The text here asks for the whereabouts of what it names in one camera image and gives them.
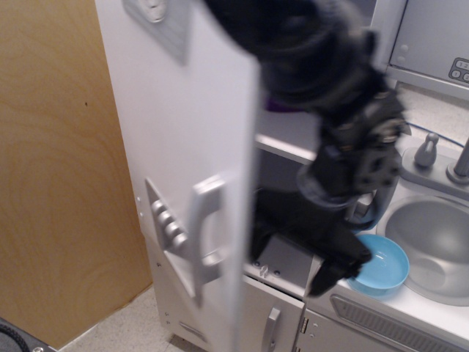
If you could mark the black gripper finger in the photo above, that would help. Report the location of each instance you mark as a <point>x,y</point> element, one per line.
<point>328,275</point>
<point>260,238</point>

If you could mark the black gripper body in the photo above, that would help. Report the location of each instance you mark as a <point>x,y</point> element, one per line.
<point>314,229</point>

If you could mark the grey fridge door handle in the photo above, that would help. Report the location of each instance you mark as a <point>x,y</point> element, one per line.
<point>206,249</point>

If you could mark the white toy fridge door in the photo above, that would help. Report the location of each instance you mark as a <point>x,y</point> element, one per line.
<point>182,124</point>

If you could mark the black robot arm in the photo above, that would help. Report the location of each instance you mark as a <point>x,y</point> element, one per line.
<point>315,57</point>

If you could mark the grey toy telephone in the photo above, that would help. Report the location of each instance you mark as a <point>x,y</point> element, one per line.
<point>368,210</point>

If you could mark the light blue plastic bowl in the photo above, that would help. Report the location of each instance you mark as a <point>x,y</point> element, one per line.
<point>387,270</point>

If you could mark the grey oven vent panel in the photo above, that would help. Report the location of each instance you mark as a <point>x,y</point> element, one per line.
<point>389,328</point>

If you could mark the grey ice dispenser panel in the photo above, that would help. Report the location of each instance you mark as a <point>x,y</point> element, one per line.
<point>175,243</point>

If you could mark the white lower freezer door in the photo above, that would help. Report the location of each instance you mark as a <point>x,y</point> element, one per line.
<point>230,318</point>

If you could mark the grey toy sink basin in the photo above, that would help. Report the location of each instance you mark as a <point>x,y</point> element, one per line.
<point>433,232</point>

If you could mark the grey toy faucet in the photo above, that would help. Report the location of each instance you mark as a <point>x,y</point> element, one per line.
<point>424,166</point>

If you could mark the purple toy eggplant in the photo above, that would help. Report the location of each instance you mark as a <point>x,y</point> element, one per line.
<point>272,105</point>

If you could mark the plywood board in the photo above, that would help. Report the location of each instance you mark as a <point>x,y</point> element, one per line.
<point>71,249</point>

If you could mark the grey toy microwave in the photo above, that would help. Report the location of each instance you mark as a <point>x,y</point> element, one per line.
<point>424,44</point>

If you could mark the grey clock panel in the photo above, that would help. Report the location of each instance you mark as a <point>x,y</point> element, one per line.
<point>166,21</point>

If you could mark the black equipment base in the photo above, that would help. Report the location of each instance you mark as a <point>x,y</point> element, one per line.
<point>14,339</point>

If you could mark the grey lower door handle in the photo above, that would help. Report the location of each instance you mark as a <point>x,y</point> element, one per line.
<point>269,339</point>

